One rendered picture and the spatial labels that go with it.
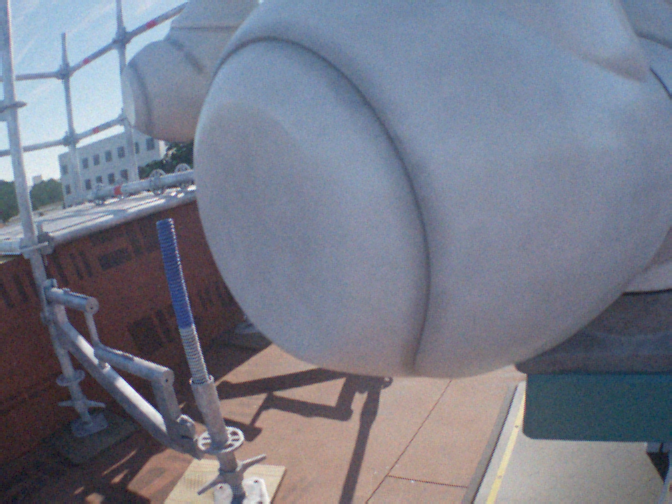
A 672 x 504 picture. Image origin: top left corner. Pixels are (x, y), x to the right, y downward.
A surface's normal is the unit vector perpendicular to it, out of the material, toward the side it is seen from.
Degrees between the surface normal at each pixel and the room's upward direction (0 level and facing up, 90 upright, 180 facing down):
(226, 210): 96
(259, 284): 95
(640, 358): 90
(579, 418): 90
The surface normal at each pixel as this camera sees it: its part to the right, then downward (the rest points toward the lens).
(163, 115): 0.22, 0.70
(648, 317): -0.34, 0.17
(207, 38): 0.07, 0.17
